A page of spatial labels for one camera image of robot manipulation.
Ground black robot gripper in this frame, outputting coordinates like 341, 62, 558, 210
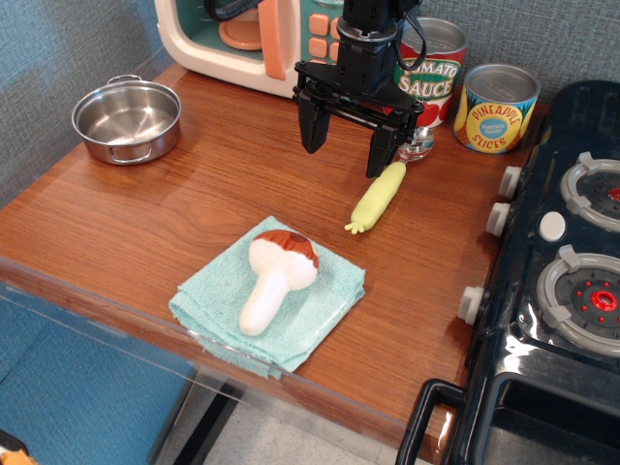
294, 21, 422, 178

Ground plush white brown mushroom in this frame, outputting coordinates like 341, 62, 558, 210
238, 230, 320, 336

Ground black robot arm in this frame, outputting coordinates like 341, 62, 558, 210
294, 1, 425, 178

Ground tomato sauce can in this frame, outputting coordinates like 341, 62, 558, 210
393, 16, 468, 128

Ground toy microwave teal cream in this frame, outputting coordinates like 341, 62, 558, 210
155, 0, 344, 98

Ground pineapple slices can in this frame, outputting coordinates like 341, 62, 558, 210
453, 63, 541, 154

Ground stainless steel pot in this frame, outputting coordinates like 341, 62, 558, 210
72, 75, 182, 166

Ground light teal folded cloth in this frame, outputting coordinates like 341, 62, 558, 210
169, 217, 365, 379

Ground dark toy stove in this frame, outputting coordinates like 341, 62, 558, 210
397, 80, 619, 464

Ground orange plush object corner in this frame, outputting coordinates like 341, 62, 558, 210
1, 449, 37, 465

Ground spoon with yellow-green handle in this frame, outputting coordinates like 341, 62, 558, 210
344, 127, 434, 234

